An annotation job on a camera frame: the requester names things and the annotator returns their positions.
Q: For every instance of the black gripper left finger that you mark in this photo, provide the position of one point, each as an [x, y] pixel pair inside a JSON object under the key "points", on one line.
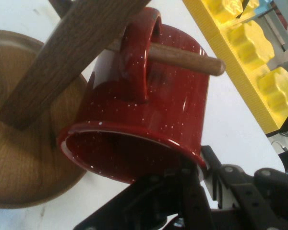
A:
{"points": [[163, 203]]}

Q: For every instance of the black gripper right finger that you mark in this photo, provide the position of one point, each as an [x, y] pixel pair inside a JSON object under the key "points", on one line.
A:
{"points": [[259, 203]]}

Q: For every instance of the red speckled enamel mug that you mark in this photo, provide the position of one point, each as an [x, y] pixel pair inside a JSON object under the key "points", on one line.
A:
{"points": [[163, 110]]}

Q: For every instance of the brown wooden mug tree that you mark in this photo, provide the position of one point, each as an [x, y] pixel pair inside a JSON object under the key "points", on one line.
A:
{"points": [[26, 155]]}

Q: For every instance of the light blue toy block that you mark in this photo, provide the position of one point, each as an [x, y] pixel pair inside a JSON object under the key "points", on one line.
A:
{"points": [[264, 7]]}

